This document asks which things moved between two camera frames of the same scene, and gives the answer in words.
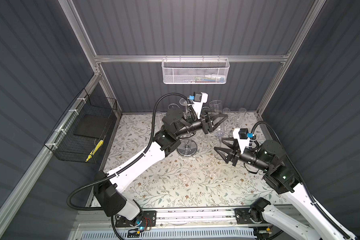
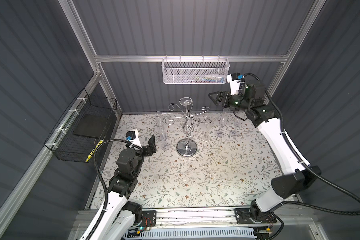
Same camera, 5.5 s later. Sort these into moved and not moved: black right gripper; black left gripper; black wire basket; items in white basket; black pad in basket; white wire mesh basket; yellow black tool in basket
Moved: black right gripper; black left gripper
Not moved: black wire basket; yellow black tool in basket; items in white basket; white wire mesh basket; black pad in basket
